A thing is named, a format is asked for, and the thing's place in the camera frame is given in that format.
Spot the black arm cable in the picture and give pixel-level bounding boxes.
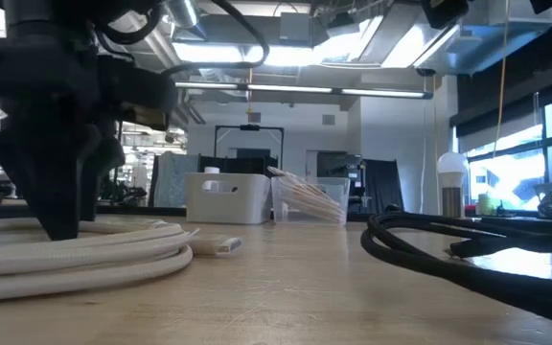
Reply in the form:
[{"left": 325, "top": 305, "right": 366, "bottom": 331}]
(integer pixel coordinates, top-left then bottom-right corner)
[{"left": 92, "top": 0, "right": 271, "bottom": 79}]

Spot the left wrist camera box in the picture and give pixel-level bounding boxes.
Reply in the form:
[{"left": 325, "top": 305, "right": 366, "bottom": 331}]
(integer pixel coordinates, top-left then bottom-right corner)
[{"left": 112, "top": 102, "right": 173, "bottom": 132}]

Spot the white opaque plastic bin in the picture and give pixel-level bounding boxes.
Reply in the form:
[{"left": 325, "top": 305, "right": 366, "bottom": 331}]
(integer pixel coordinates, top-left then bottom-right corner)
[{"left": 184, "top": 172, "right": 273, "bottom": 226}]

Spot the yellow hanging cord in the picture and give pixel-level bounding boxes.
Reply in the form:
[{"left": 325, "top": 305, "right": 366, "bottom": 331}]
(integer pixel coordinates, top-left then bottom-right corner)
[{"left": 491, "top": 0, "right": 511, "bottom": 159}]

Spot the black curtain panel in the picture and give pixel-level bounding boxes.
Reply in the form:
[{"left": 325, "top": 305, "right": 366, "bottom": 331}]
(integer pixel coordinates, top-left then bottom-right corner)
[{"left": 360, "top": 158, "right": 404, "bottom": 213}]

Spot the grey cloth panel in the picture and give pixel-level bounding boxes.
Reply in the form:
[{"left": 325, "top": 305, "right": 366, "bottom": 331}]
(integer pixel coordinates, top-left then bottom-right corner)
[{"left": 152, "top": 151, "right": 201, "bottom": 209}]

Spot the long ceiling light bar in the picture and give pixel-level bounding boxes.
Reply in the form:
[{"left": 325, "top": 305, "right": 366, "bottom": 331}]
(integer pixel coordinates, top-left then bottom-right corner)
[{"left": 173, "top": 80, "right": 434, "bottom": 100}]

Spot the white braided cable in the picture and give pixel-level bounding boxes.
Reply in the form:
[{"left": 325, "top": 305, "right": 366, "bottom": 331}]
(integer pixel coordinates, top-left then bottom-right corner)
[{"left": 0, "top": 216, "right": 244, "bottom": 305}]

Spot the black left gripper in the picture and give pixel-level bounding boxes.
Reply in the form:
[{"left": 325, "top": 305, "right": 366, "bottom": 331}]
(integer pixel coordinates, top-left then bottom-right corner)
[{"left": 0, "top": 20, "right": 179, "bottom": 242}]

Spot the clear plastic bin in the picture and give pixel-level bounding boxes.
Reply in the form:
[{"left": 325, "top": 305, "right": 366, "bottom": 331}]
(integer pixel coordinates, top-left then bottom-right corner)
[{"left": 270, "top": 175, "right": 352, "bottom": 226}]

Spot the metal stand base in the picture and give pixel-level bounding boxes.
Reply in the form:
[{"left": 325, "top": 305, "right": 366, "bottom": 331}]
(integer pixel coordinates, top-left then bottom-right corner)
[{"left": 436, "top": 151, "right": 470, "bottom": 219}]

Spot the beige cable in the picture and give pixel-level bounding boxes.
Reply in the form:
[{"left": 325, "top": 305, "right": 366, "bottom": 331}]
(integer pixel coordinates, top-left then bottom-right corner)
[{"left": 266, "top": 165, "right": 347, "bottom": 224}]

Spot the green cup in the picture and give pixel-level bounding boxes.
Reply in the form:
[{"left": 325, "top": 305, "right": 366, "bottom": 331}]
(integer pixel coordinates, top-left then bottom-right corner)
[{"left": 476, "top": 193, "right": 495, "bottom": 217}]

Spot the black metal station frame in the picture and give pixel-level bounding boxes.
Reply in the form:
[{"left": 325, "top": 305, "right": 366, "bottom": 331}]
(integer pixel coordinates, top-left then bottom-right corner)
[{"left": 214, "top": 124, "right": 286, "bottom": 175}]

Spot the black braided cable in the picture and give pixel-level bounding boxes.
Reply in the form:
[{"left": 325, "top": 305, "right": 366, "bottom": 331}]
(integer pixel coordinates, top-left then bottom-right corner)
[{"left": 360, "top": 210, "right": 552, "bottom": 332}]

